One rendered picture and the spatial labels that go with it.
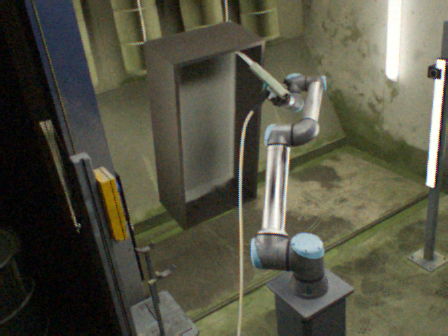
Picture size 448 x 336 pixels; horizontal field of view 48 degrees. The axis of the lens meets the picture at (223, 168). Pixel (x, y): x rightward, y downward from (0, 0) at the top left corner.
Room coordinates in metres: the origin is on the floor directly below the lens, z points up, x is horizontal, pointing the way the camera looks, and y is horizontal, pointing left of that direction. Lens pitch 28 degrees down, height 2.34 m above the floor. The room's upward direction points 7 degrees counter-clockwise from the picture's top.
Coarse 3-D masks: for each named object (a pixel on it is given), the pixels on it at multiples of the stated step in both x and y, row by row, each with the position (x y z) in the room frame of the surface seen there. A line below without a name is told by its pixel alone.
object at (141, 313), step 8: (160, 296) 1.79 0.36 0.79; (168, 296) 1.78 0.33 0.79; (144, 304) 1.75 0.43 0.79; (176, 304) 1.72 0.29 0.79; (136, 312) 1.70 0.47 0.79; (144, 312) 1.70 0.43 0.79; (184, 312) 1.67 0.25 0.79; (136, 320) 1.65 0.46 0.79; (144, 320) 1.65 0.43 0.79; (152, 320) 1.64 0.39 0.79; (136, 328) 1.61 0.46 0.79; (144, 328) 1.60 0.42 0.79; (152, 328) 1.59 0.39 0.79; (192, 328) 1.56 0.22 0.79
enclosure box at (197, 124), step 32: (192, 32) 2.99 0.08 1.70; (224, 32) 2.98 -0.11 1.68; (160, 64) 2.72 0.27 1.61; (192, 64) 3.06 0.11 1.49; (224, 64) 3.19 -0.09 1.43; (160, 96) 2.78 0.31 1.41; (192, 96) 3.10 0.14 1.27; (224, 96) 3.23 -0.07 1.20; (256, 96) 2.99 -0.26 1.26; (160, 128) 2.85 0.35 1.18; (192, 128) 3.14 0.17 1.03; (224, 128) 3.28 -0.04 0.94; (256, 128) 3.01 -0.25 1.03; (160, 160) 2.94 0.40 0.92; (192, 160) 3.18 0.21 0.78; (224, 160) 3.33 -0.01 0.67; (256, 160) 3.01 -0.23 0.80; (160, 192) 3.03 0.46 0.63; (192, 192) 3.17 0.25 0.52; (224, 192) 3.15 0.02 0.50; (256, 192) 3.07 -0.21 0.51; (192, 224) 2.81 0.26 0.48
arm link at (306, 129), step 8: (312, 80) 2.82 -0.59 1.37; (320, 80) 2.81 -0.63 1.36; (312, 88) 2.72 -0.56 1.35; (320, 88) 2.74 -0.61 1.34; (312, 96) 2.63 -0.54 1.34; (320, 96) 2.66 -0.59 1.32; (312, 104) 2.54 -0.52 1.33; (304, 112) 2.49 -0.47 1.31; (312, 112) 2.46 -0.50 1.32; (304, 120) 2.36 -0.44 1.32; (312, 120) 2.36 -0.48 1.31; (296, 128) 2.31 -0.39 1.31; (304, 128) 2.30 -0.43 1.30; (312, 128) 2.32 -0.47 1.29; (296, 136) 2.28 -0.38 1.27; (304, 136) 2.28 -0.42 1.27; (312, 136) 2.31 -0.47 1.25; (296, 144) 2.29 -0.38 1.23; (304, 144) 2.30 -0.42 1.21
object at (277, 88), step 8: (256, 64) 2.76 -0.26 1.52; (256, 72) 2.73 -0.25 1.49; (264, 72) 2.69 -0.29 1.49; (264, 80) 2.67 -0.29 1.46; (272, 80) 2.63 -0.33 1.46; (264, 88) 2.65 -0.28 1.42; (272, 88) 2.61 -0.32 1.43; (280, 88) 2.57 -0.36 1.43; (264, 96) 2.62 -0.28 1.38; (280, 96) 2.55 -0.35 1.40; (256, 104) 2.63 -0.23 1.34
